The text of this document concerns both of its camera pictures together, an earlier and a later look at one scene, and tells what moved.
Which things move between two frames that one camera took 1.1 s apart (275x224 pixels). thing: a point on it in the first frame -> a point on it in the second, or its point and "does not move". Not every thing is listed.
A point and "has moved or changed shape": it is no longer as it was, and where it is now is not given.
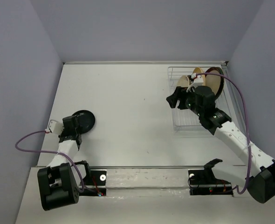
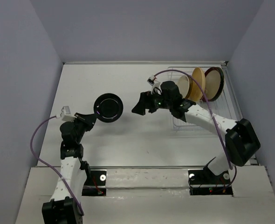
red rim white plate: x=216 y=83 does not move
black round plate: x=85 y=121 has moved or changed shape
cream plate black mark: x=183 y=81 does not move
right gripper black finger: x=173 y=98 -> x=143 y=104
